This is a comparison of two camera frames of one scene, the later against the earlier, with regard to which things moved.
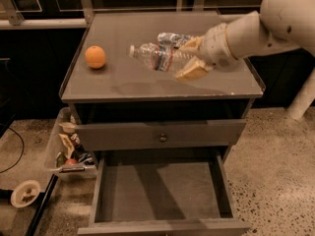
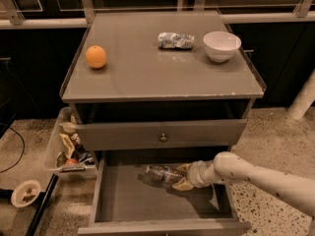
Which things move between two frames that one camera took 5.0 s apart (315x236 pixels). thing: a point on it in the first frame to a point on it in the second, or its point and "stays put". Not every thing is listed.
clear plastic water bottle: [161, 58] to [160, 175]
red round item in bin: [71, 161] stays put
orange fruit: [94, 57] stays put
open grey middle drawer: [162, 193] stays put
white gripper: [215, 47] to [195, 173]
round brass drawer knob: [163, 138] stays put
